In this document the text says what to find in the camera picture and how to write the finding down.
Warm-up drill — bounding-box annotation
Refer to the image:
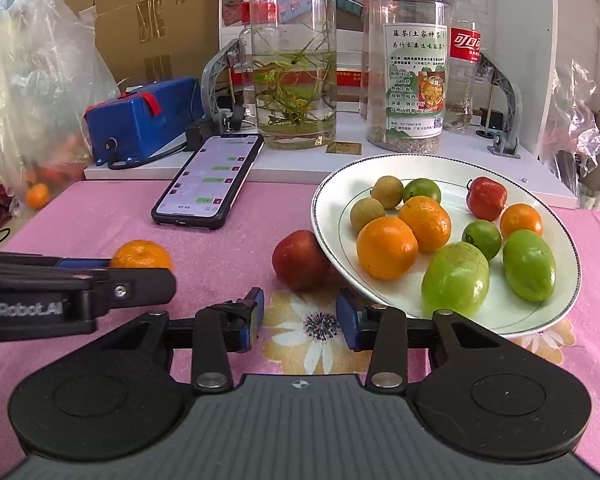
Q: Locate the clear plastic bag with produce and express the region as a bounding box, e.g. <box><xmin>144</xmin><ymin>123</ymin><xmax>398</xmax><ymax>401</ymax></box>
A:
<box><xmin>0</xmin><ymin>0</ymin><xmax>121</xmax><ymax>221</ymax></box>

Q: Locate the pink floral tablecloth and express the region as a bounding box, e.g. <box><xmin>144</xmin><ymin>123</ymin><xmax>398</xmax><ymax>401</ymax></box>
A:
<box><xmin>0</xmin><ymin>180</ymin><xmax>600</xmax><ymax>480</ymax></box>

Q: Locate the orange mandarin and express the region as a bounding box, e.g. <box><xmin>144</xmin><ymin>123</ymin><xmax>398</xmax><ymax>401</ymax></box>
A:
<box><xmin>356</xmin><ymin>216</ymin><xmax>419</xmax><ymax>281</ymax></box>
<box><xmin>398</xmin><ymin>195</ymin><xmax>452</xmax><ymax>253</ymax></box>
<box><xmin>110</xmin><ymin>239</ymin><xmax>173</xmax><ymax>272</ymax></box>
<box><xmin>499</xmin><ymin>203</ymin><xmax>544</xmax><ymax>240</ymax></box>

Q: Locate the brown longan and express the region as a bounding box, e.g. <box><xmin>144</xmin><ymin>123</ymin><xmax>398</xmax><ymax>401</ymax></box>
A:
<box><xmin>349</xmin><ymin>197</ymin><xmax>386</xmax><ymax>234</ymax></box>
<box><xmin>370</xmin><ymin>175</ymin><xmax>405</xmax><ymax>210</ymax></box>

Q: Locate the blue plastic box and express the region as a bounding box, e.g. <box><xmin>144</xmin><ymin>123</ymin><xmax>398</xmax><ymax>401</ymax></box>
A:
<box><xmin>84</xmin><ymin>78</ymin><xmax>204</xmax><ymax>167</ymax></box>

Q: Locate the cardboard box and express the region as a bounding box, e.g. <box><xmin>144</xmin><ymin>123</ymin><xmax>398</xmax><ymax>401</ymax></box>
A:
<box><xmin>52</xmin><ymin>0</ymin><xmax>221</xmax><ymax>96</ymax></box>

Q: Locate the black power adapter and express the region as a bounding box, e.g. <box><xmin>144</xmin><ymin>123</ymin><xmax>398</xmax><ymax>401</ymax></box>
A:
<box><xmin>185</xmin><ymin>105</ymin><xmax>244</xmax><ymax>152</ymax></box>

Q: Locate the red fruit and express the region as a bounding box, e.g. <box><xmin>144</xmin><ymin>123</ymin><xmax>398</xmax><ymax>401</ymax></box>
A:
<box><xmin>466</xmin><ymin>176</ymin><xmax>509</xmax><ymax>222</ymax></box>
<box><xmin>272</xmin><ymin>230</ymin><xmax>332</xmax><ymax>292</ymax></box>

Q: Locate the large green fruit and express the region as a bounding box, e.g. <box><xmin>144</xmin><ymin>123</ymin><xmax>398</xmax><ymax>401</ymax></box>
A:
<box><xmin>421</xmin><ymin>241</ymin><xmax>491</xmax><ymax>319</ymax></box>
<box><xmin>502</xmin><ymin>229</ymin><xmax>557</xmax><ymax>303</ymax></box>

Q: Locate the mandarin inside plastic bag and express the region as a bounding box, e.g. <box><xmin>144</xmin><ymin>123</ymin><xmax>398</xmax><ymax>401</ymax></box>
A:
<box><xmin>26</xmin><ymin>183</ymin><xmax>51</xmax><ymax>210</ymax></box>

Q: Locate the small green fruit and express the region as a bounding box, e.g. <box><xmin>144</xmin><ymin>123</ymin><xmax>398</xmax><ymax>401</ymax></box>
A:
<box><xmin>461</xmin><ymin>219</ymin><xmax>502</xmax><ymax>261</ymax></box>
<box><xmin>402</xmin><ymin>178</ymin><xmax>442</xmax><ymax>205</ymax></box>

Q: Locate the white porcelain plate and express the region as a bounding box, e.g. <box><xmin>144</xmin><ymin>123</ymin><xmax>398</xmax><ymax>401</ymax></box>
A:
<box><xmin>311</xmin><ymin>154</ymin><xmax>582</xmax><ymax>337</ymax></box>

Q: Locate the cola bottle red cap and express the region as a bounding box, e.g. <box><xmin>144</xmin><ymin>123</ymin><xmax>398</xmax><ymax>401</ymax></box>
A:
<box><xmin>442</xmin><ymin>0</ymin><xmax>482</xmax><ymax>133</ymax></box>

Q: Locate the black smartphone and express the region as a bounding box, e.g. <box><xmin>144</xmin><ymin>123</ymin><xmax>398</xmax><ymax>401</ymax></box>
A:
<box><xmin>151</xmin><ymin>133</ymin><xmax>265</xmax><ymax>231</ymax></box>

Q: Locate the crumpled clear plastic bag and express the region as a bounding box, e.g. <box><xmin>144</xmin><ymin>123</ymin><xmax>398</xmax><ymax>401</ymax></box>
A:
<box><xmin>550</xmin><ymin>57</ymin><xmax>600</xmax><ymax>196</ymax></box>

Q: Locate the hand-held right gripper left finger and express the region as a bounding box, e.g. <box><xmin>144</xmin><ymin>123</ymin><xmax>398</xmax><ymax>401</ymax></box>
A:
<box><xmin>97</xmin><ymin>287</ymin><xmax>266</xmax><ymax>395</ymax></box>

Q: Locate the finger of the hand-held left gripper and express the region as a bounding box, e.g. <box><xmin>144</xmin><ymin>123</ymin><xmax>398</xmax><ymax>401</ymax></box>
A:
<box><xmin>87</xmin><ymin>267</ymin><xmax>177</xmax><ymax>322</ymax></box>
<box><xmin>0</xmin><ymin>250</ymin><xmax>113</xmax><ymax>271</ymax></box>

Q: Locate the glass vase with water plant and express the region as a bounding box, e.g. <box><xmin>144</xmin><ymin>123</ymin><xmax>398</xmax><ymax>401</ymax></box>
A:
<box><xmin>249</xmin><ymin>0</ymin><xmax>338</xmax><ymax>151</ymax></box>

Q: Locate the black cable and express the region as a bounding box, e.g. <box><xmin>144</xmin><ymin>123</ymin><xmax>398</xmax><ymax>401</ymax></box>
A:
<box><xmin>107</xmin><ymin>142</ymin><xmax>191</xmax><ymax>170</ymax></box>

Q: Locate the grey metal bracket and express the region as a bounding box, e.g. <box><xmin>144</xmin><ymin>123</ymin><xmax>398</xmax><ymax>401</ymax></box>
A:
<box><xmin>477</xmin><ymin>52</ymin><xmax>523</xmax><ymax>160</ymax></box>
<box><xmin>201</xmin><ymin>40</ymin><xmax>246</xmax><ymax>133</ymax></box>

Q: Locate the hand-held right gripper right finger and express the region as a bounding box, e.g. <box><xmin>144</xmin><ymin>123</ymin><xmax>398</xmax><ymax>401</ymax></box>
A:
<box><xmin>336</xmin><ymin>287</ymin><xmax>503</xmax><ymax>392</ymax></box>

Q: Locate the clear plastic jar green label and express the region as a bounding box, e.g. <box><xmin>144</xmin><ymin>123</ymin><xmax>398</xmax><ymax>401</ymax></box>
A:
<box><xmin>366</xmin><ymin>0</ymin><xmax>452</xmax><ymax>155</ymax></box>

